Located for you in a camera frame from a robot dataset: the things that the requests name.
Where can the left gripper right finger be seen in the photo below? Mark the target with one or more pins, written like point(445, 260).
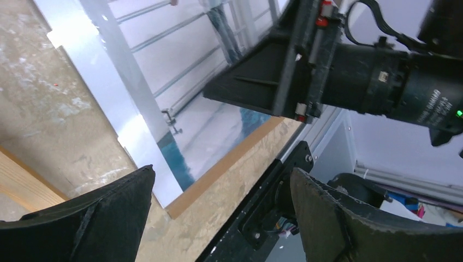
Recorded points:
point(335, 226)

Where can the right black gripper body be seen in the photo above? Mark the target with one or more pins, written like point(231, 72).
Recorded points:
point(312, 30)

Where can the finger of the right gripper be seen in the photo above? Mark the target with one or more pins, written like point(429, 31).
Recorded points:
point(252, 82)

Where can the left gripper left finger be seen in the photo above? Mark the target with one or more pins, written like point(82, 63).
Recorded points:
point(105, 224)

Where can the orange wooden picture frame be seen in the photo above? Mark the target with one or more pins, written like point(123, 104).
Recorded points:
point(25, 186)

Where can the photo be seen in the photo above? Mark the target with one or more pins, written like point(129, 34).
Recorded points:
point(146, 63)

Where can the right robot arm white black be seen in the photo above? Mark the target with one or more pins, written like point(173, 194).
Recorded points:
point(417, 81)

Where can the aluminium extrusion rail front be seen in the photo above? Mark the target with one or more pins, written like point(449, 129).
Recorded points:
point(446, 193)

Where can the aluminium extrusion rail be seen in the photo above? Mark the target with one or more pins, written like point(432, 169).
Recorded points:
point(317, 135)
point(446, 193)

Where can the aluminium extrusion rail right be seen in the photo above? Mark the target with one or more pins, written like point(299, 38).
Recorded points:
point(317, 135)

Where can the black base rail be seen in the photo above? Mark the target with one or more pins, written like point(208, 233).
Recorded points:
point(266, 213)

